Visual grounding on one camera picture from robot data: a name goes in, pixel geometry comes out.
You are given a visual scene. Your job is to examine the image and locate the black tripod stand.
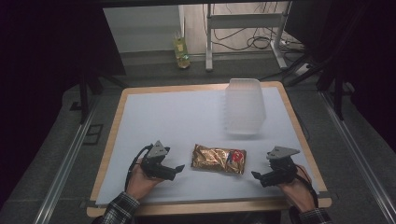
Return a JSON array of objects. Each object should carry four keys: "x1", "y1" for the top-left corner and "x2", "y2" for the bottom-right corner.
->
[{"x1": 69, "y1": 69, "x2": 129, "y2": 125}]

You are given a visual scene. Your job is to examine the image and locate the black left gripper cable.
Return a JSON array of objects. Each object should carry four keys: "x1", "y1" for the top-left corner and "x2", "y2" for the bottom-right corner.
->
[{"x1": 124, "y1": 144, "x2": 154, "y2": 192}]

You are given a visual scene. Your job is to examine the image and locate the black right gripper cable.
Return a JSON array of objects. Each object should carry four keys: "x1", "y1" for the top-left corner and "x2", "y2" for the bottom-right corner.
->
[{"x1": 294, "y1": 163, "x2": 319, "y2": 209}]

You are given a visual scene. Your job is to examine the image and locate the white power strip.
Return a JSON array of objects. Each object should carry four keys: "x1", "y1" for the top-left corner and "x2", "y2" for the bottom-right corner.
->
[{"x1": 294, "y1": 63, "x2": 312, "y2": 77}]

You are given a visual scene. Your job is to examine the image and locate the yellow-green drink bottle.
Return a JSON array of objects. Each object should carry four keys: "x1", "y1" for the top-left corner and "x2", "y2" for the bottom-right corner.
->
[{"x1": 173, "y1": 30, "x2": 191, "y2": 70}]

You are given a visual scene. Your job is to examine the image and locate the white metal stand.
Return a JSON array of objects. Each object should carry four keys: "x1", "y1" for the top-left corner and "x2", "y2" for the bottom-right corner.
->
[{"x1": 205, "y1": 2, "x2": 293, "y2": 73}]

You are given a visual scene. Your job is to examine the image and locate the gold foil snack packet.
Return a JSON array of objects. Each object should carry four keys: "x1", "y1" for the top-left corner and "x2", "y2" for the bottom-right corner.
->
[{"x1": 191, "y1": 143, "x2": 248, "y2": 175}]

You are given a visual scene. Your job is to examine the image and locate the person's right hand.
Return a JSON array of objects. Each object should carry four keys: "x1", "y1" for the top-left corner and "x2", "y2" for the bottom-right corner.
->
[{"x1": 276, "y1": 164, "x2": 316, "y2": 214}]

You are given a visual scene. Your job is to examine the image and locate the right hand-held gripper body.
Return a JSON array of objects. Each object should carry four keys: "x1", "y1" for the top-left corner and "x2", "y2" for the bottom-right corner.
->
[{"x1": 259, "y1": 146, "x2": 302, "y2": 189}]

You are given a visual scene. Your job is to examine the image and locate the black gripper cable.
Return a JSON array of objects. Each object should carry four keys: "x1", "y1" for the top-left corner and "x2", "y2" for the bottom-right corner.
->
[
  {"x1": 124, "y1": 144, "x2": 154, "y2": 192},
  {"x1": 294, "y1": 163, "x2": 319, "y2": 209}
]

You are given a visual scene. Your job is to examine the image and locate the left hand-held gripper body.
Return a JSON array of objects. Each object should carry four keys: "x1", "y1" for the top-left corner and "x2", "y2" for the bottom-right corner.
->
[{"x1": 139, "y1": 140, "x2": 178, "y2": 182}]

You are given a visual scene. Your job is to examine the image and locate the black metal stand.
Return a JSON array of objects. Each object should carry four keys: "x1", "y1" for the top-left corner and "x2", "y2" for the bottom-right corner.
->
[{"x1": 317, "y1": 55, "x2": 356, "y2": 121}]

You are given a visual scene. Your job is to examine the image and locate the clear plastic bin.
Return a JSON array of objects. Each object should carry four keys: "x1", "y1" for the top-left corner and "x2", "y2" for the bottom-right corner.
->
[{"x1": 223, "y1": 77, "x2": 267, "y2": 135}]

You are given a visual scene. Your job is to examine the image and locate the person's left hand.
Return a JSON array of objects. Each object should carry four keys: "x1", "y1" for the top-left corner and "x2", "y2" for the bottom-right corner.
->
[{"x1": 125, "y1": 159, "x2": 164, "y2": 202}]

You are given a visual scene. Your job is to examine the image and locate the black floor cables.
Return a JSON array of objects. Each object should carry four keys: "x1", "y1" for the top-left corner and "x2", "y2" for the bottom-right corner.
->
[{"x1": 202, "y1": 3, "x2": 304, "y2": 54}]

